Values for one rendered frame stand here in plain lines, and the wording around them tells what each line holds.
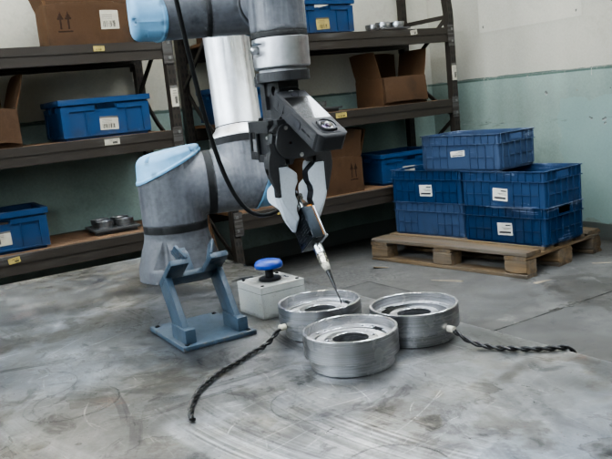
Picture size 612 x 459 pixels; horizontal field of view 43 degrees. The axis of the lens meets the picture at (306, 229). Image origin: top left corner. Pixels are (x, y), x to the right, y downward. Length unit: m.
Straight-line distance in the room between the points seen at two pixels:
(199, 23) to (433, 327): 0.52
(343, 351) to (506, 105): 5.05
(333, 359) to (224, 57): 0.74
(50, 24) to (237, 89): 3.09
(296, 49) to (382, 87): 4.40
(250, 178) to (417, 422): 0.75
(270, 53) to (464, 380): 0.48
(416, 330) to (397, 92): 4.60
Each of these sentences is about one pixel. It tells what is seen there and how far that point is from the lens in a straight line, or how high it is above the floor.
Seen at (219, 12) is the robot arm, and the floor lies 1.22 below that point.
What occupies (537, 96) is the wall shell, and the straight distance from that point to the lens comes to 5.60.
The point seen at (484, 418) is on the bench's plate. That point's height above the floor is 0.80.
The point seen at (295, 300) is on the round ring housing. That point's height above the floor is 0.83.
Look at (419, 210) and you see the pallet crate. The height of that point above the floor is 0.31.
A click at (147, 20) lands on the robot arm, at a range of 1.08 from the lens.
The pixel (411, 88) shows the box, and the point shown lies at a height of 1.10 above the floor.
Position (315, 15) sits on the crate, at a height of 1.62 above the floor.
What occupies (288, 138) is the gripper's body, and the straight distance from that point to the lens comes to 1.00.
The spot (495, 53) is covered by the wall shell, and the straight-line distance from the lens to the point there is 5.86.
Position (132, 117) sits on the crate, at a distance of 4.51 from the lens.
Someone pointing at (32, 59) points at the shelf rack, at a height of 1.43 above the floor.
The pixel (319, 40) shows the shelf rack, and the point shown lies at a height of 1.45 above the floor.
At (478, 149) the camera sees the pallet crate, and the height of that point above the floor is 0.70.
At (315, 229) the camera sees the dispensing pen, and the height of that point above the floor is 0.92.
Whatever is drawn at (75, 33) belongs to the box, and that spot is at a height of 1.57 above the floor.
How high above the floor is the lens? 1.09
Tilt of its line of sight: 9 degrees down
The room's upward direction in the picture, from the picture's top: 6 degrees counter-clockwise
